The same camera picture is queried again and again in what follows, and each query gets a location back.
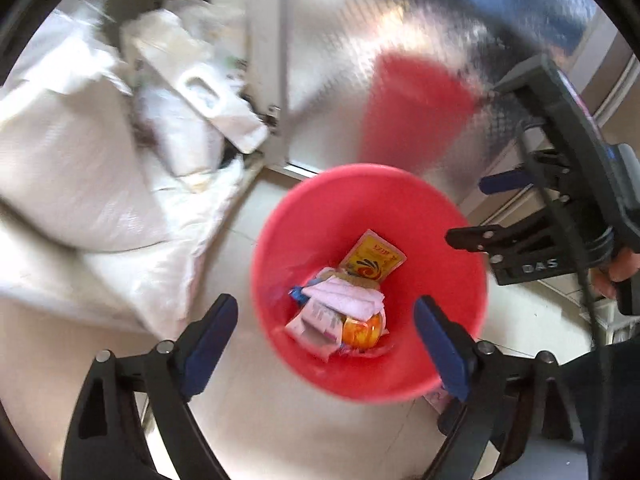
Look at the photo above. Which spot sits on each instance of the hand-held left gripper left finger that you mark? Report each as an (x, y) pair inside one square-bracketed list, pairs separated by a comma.
[(210, 345)]

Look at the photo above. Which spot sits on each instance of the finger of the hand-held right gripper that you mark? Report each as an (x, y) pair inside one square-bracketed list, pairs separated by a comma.
[(505, 181), (490, 240)]

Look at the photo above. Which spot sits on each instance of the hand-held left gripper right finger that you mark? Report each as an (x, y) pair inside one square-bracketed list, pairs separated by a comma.
[(445, 350)]

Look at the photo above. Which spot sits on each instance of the orange plastic jar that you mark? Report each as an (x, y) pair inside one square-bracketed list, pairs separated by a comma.
[(360, 331)]

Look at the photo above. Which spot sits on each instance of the white medicine box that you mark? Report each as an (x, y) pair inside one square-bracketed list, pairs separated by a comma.
[(312, 327)]

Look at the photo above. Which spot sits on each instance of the white tissue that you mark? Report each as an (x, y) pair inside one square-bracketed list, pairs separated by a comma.
[(345, 296)]

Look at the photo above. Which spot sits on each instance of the yellow foil packet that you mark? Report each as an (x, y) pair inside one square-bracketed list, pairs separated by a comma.
[(372, 255)]

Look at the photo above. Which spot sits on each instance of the red plastic bucket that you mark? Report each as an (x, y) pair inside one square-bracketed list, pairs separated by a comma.
[(300, 230)]

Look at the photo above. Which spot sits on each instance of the person's right hand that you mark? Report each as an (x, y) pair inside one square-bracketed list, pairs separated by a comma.
[(622, 270)]

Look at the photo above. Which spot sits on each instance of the person's dark trousers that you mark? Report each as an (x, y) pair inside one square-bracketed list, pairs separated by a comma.
[(610, 410)]

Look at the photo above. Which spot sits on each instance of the white sacks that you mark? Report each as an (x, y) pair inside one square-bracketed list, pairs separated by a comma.
[(75, 170)]

